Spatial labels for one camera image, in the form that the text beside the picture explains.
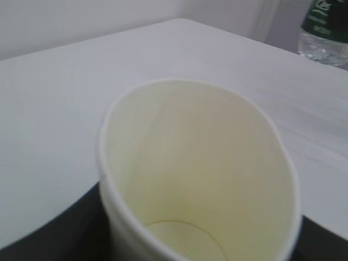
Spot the white paper cup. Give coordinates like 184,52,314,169
96,80,302,260

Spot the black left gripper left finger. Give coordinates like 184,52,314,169
1,184,119,260

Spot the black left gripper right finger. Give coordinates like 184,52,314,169
292,216,347,261

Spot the clear green-label water bottle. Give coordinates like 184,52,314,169
298,0,347,67

